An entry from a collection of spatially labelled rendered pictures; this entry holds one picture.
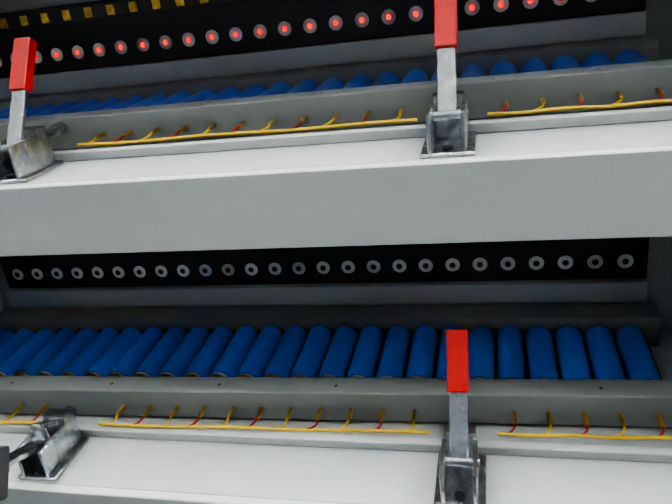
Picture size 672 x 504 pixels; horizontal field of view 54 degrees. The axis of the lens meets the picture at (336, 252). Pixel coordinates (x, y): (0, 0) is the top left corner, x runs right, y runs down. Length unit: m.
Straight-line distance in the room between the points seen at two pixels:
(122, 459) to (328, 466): 0.14
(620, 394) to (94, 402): 0.35
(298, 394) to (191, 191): 0.15
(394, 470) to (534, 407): 0.09
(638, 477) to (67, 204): 0.36
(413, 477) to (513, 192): 0.17
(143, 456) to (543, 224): 0.29
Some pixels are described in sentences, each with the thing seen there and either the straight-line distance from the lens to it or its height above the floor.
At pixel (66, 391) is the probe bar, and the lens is 0.52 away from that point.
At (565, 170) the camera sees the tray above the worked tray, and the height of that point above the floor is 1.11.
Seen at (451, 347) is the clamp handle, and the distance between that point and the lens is 0.38.
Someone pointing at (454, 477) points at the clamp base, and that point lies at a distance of 0.40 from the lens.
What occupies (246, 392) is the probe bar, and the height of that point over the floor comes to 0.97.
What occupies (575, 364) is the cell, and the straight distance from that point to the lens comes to 0.46.
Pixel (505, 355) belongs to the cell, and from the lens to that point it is 0.47.
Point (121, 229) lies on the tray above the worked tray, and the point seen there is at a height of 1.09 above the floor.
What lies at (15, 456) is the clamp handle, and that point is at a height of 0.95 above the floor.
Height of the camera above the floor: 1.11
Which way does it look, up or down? 6 degrees down
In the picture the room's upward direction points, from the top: 3 degrees counter-clockwise
